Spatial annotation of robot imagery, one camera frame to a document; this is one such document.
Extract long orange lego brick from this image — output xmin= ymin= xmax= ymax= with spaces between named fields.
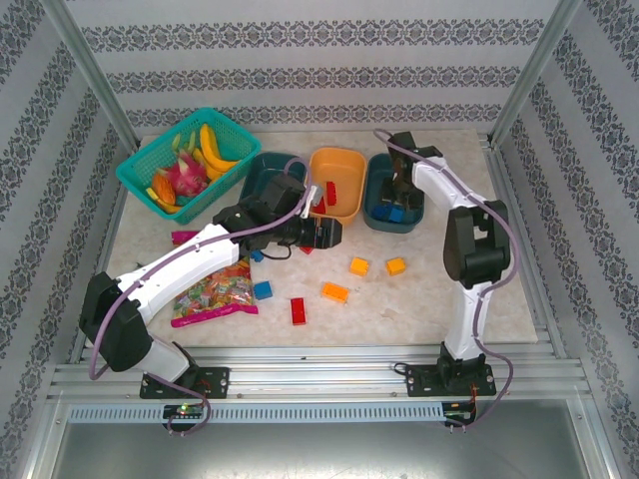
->
xmin=320 ymin=281 xmax=349 ymax=304

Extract dark teal plastic bin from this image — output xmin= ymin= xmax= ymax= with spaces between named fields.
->
xmin=238 ymin=152 xmax=309 ymax=216
xmin=361 ymin=152 xmax=426 ymax=236

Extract orange plastic bin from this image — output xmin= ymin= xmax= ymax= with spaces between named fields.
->
xmin=307 ymin=147 xmax=368 ymax=229

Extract yellow banana toy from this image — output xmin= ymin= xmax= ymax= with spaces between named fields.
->
xmin=192 ymin=147 xmax=224 ymax=181
xmin=199 ymin=123 xmax=242 ymax=174

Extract teal plastic mesh basket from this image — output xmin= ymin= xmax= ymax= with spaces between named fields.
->
xmin=115 ymin=107 xmax=263 ymax=225

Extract pink dragon fruit toy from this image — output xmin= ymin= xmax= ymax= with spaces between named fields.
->
xmin=167 ymin=152 xmax=210 ymax=194

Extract pink candy bag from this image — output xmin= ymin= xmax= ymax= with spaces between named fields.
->
xmin=170 ymin=229 xmax=260 ymax=329

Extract yellow fruit toy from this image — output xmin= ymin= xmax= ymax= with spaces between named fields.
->
xmin=146 ymin=187 xmax=184 ymax=215

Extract orange fruit toy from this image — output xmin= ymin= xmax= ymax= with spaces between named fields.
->
xmin=152 ymin=172 xmax=177 ymax=205

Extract small circuit board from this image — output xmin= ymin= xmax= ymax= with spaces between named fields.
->
xmin=163 ymin=403 xmax=206 ymax=419
xmin=445 ymin=401 xmax=476 ymax=424

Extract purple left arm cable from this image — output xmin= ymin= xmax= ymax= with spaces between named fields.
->
xmin=88 ymin=157 xmax=314 ymax=438

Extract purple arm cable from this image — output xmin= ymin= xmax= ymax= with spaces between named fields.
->
xmin=88 ymin=157 xmax=314 ymax=438
xmin=372 ymin=128 xmax=515 ymax=430

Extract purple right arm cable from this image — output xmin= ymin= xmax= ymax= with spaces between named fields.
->
xmin=372 ymin=128 xmax=515 ymax=430

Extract wide aluminium frame rail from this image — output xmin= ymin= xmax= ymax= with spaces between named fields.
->
xmin=47 ymin=343 xmax=593 ymax=403

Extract aluminium frame post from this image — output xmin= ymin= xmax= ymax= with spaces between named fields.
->
xmin=38 ymin=0 xmax=142 ymax=149
xmin=491 ymin=0 xmax=584 ymax=149

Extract aluminium side rail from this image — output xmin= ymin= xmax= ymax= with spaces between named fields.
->
xmin=69 ymin=149 xmax=131 ymax=365

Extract slotted grey cable duct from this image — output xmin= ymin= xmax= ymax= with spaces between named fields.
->
xmin=67 ymin=402 xmax=445 ymax=424

